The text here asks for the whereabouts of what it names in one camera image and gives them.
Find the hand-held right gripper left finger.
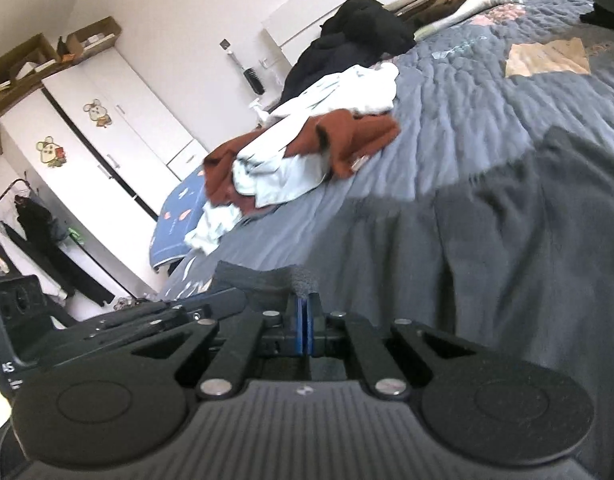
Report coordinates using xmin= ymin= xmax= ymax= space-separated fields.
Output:
xmin=131 ymin=294 xmax=303 ymax=402

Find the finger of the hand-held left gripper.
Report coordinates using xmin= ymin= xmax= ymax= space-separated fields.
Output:
xmin=52 ymin=287 xmax=249 ymax=356

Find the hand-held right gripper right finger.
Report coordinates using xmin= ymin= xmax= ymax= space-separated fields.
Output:
xmin=302 ymin=293 xmax=482 ymax=402

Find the dark grey garment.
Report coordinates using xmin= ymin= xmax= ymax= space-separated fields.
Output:
xmin=212 ymin=127 xmax=614 ymax=466

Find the metal clothes rack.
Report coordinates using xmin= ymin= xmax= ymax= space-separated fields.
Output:
xmin=0 ymin=178 xmax=42 ymax=241

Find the black clothes pile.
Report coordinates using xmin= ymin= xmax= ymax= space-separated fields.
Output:
xmin=281 ymin=0 xmax=418 ymax=107

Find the blue patterned pillow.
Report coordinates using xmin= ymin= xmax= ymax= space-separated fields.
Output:
xmin=149 ymin=165 xmax=223 ymax=274

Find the white wardrobe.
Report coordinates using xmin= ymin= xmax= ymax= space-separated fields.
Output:
xmin=0 ymin=49 xmax=211 ymax=311

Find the light blue crumpled garment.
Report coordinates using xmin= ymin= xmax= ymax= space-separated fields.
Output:
xmin=184 ymin=64 xmax=401 ymax=256

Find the mouse cartoon sticker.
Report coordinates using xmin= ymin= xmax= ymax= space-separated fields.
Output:
xmin=35 ymin=135 xmax=68 ymax=168
xmin=84 ymin=100 xmax=113 ymax=129

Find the rust brown garment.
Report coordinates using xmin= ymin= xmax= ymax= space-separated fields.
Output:
xmin=202 ymin=109 xmax=402 ymax=217

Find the open cardboard box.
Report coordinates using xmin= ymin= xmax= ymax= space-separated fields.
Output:
xmin=0 ymin=33 xmax=64 ymax=117
xmin=66 ymin=16 xmax=124 ymax=59

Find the black hair brush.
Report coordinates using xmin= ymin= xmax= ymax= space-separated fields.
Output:
xmin=231 ymin=50 xmax=266 ymax=96

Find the grey quilted printed bedspread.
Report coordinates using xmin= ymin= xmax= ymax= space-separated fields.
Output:
xmin=157 ymin=0 xmax=614 ymax=361

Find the white pillow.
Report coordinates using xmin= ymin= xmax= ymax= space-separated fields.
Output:
xmin=416 ymin=0 xmax=524 ymax=37

